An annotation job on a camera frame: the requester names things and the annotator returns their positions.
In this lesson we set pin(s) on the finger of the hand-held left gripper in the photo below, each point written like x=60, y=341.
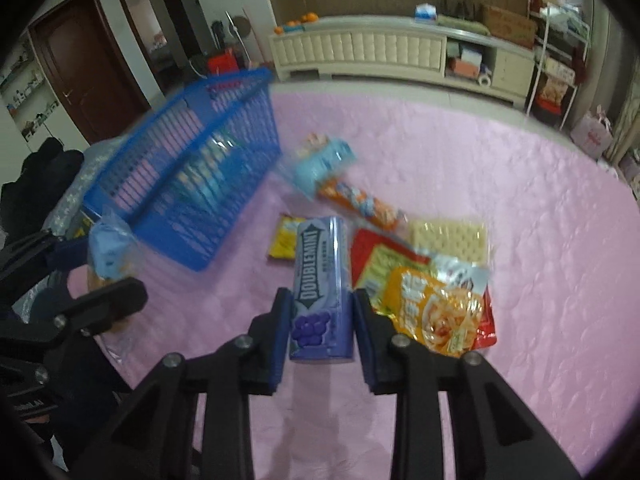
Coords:
x=65, y=256
x=110, y=302

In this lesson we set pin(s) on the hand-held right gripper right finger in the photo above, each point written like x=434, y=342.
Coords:
x=362, y=345

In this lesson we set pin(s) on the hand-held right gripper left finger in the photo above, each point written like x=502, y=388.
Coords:
x=282, y=340

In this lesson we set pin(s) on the light blue snack packet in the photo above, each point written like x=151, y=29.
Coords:
x=210, y=170
x=320, y=165
x=107, y=250

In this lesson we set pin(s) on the purple gum box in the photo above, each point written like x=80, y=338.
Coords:
x=320, y=270

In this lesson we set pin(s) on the orange noodle packet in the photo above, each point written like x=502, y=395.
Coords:
x=435, y=310

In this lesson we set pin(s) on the red green snack packet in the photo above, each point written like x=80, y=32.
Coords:
x=370, y=255

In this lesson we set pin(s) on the yellow snack packet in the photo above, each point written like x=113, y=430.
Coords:
x=282, y=240

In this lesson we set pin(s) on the white snack packet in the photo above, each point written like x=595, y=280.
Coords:
x=462, y=272

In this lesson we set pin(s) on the blue plastic basket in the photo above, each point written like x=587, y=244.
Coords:
x=210, y=230

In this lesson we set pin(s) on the clear cracker packet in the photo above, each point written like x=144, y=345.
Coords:
x=450, y=240

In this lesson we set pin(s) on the orange snack packet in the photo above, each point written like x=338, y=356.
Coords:
x=365, y=202

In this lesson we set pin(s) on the grey patterned cushion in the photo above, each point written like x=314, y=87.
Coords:
x=87, y=180

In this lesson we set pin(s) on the black clothing pile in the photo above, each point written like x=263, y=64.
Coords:
x=45, y=170

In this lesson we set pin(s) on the brown wooden door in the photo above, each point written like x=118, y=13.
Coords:
x=85, y=70

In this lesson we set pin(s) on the red bag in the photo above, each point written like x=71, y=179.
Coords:
x=222, y=62

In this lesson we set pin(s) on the black bag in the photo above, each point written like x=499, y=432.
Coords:
x=218, y=35

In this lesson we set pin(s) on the white TV cabinet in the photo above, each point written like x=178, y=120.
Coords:
x=360, y=47

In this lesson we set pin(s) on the pink bag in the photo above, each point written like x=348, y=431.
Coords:
x=590, y=135

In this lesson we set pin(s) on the group of oranges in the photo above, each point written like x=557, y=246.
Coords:
x=295, y=24

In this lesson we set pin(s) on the white metal shelf rack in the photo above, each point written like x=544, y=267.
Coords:
x=550, y=67

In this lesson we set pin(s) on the green folded cloth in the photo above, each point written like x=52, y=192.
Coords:
x=462, y=25

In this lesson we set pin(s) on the blue tissue box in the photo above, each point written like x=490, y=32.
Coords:
x=425, y=12

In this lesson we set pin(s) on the patterned curtain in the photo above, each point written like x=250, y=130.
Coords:
x=622, y=110

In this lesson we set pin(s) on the cardboard box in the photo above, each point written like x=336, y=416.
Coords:
x=507, y=25

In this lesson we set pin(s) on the wall niche shelf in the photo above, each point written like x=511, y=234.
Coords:
x=27, y=95

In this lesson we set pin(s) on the small brown round wall plate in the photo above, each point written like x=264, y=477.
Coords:
x=243, y=25

